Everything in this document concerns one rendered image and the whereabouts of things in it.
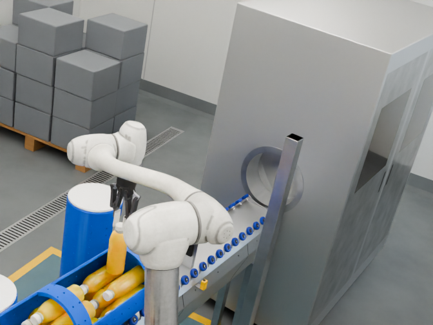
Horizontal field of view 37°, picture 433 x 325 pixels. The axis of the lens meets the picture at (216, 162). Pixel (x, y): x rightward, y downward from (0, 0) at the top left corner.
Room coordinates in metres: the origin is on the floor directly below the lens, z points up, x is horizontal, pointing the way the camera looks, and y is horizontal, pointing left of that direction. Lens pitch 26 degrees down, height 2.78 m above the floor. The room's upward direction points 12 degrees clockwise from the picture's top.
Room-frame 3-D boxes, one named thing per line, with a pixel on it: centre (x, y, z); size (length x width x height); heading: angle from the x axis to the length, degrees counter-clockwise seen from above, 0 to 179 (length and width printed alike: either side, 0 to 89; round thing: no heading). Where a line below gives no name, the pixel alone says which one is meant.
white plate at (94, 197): (2.85, 0.57, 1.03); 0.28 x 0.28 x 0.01
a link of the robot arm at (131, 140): (2.12, 0.33, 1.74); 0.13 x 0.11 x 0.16; 127
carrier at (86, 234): (2.85, 0.57, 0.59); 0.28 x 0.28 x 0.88
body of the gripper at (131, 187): (2.12, 0.32, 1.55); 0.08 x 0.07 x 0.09; 63
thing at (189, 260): (2.58, 0.06, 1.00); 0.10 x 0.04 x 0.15; 63
